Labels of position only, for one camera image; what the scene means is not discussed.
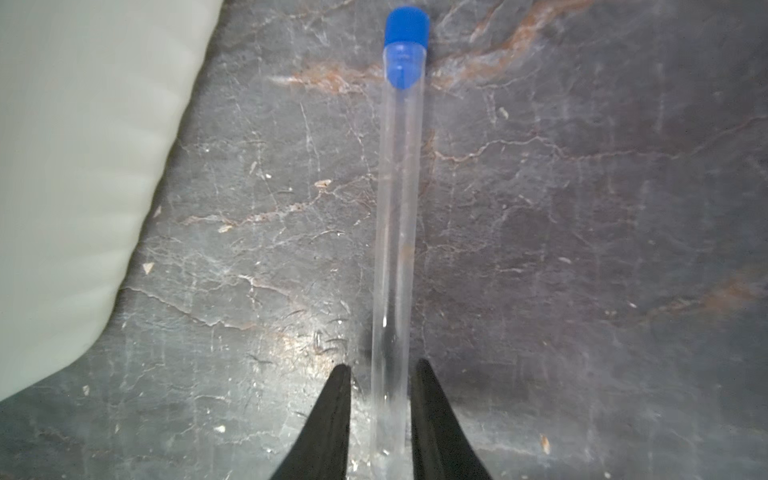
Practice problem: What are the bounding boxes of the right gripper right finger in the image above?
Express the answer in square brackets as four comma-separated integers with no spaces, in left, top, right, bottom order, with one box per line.
[410,358,491,480]

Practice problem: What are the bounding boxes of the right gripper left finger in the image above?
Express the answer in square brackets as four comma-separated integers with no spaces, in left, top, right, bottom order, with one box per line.
[271,364,351,480]

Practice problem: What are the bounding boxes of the blue capped test tube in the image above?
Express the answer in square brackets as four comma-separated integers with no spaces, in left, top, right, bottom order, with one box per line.
[370,6,430,479]

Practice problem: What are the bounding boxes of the white plastic tray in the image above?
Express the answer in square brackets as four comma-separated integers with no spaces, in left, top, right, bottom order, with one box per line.
[1,1,222,397]

